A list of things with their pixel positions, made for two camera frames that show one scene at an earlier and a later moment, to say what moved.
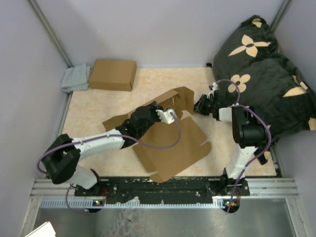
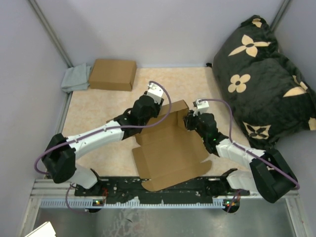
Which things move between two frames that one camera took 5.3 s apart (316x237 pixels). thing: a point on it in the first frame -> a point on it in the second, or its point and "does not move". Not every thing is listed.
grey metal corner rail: [55, 40] does not move
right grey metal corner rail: [282, 10] does not move
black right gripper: [198, 107] -> [189, 118]
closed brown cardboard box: [113, 75] does not move
